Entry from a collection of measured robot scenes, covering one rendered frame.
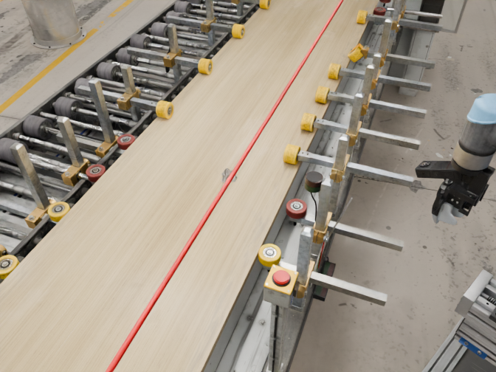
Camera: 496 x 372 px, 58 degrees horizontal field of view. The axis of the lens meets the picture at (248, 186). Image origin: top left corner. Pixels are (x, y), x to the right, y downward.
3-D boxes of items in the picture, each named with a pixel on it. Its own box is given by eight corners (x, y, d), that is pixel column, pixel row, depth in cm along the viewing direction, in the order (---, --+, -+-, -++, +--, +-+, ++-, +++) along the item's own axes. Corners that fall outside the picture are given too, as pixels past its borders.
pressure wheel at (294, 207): (307, 220, 181) (309, 200, 173) (301, 234, 176) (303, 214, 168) (288, 215, 184) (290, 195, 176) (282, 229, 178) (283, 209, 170)
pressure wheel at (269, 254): (273, 258, 168) (274, 239, 160) (283, 274, 162) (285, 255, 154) (254, 266, 165) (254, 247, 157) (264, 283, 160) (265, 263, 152)
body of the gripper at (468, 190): (466, 219, 101) (484, 180, 93) (431, 200, 106) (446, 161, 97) (480, 201, 105) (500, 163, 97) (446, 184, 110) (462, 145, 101)
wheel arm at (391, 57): (434, 66, 245) (435, 61, 242) (433, 69, 243) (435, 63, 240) (367, 54, 255) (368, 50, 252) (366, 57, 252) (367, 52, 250)
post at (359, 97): (348, 177, 216) (364, 91, 183) (346, 181, 214) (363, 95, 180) (340, 176, 217) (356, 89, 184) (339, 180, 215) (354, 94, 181)
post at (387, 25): (375, 97, 266) (393, 18, 233) (374, 100, 263) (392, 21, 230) (370, 96, 267) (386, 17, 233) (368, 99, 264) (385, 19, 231)
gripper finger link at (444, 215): (448, 239, 109) (460, 213, 102) (426, 226, 112) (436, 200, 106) (454, 232, 110) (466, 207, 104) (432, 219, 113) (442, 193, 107)
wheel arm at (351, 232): (401, 246, 168) (404, 239, 165) (400, 253, 166) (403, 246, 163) (291, 215, 180) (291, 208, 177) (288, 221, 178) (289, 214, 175)
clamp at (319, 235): (331, 221, 178) (332, 212, 174) (322, 246, 169) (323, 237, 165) (317, 217, 179) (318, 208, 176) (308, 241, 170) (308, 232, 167)
